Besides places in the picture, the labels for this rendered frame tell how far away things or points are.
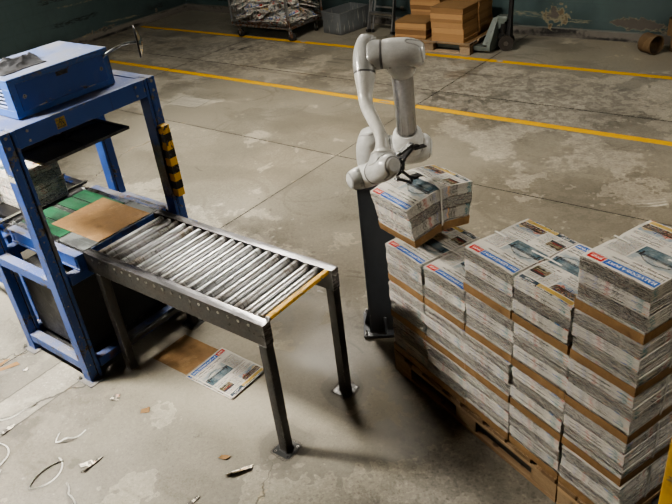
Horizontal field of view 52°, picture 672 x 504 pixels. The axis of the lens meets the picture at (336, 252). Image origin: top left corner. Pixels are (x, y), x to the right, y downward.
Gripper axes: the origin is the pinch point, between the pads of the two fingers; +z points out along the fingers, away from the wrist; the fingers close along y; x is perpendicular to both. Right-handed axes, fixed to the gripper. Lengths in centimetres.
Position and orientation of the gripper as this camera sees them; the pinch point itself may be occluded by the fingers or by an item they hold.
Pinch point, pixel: (422, 159)
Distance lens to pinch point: 331.9
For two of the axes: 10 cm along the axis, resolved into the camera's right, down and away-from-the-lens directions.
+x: 5.4, 4.0, -7.4
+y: 0.3, 8.7, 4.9
